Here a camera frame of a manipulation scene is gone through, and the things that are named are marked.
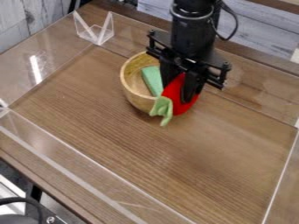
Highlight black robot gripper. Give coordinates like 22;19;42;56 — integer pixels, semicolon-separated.
146;3;233;103

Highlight red plush tomato toy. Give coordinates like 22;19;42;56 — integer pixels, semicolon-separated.
150;73;201;127

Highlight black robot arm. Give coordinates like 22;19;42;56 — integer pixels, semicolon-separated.
146;0;235;103

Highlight green rectangular block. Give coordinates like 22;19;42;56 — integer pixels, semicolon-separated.
142;66;165;96

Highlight wooden bowl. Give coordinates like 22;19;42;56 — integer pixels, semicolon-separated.
121;52;159;114

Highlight clear acrylic table barrier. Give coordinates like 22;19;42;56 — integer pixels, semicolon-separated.
0;98;296;224

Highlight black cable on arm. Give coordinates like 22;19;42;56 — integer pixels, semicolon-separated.
211;0;239;42

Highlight black cable lower left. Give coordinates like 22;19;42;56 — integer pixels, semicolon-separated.
0;197;46;224

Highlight black metal bracket with bolt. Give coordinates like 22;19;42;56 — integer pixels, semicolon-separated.
25;185;67;224

